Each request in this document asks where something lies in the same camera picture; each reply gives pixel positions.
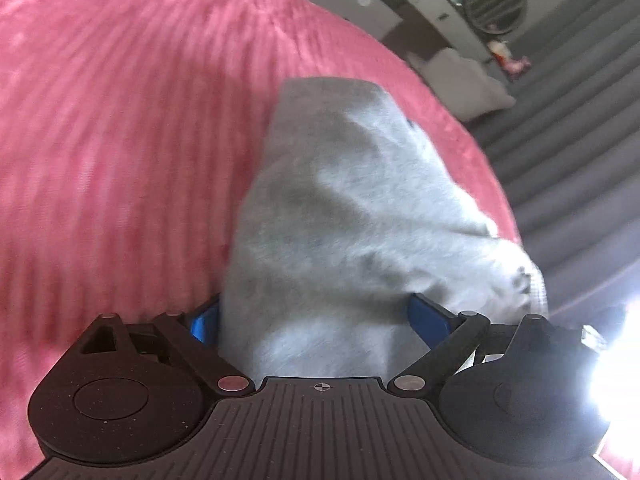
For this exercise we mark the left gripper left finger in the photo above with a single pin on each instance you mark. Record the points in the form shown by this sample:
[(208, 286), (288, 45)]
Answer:
[(128, 392)]

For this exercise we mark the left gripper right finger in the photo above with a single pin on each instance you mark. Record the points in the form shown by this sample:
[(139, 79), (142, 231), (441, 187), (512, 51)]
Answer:
[(518, 393)]

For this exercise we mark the grey pants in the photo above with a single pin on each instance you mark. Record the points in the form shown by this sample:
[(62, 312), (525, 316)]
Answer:
[(351, 212)]

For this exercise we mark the pink ribbed bedspread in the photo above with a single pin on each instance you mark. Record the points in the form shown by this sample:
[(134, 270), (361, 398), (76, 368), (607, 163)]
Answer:
[(130, 130)]

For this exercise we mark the red white plush toy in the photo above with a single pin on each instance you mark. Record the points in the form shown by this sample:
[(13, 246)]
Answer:
[(513, 67)]

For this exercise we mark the round vanity mirror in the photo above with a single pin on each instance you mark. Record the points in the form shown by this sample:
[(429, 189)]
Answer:
[(495, 17)]

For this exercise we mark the white vanity desk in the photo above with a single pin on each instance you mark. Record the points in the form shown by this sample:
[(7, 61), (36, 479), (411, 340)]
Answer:
[(447, 18)]

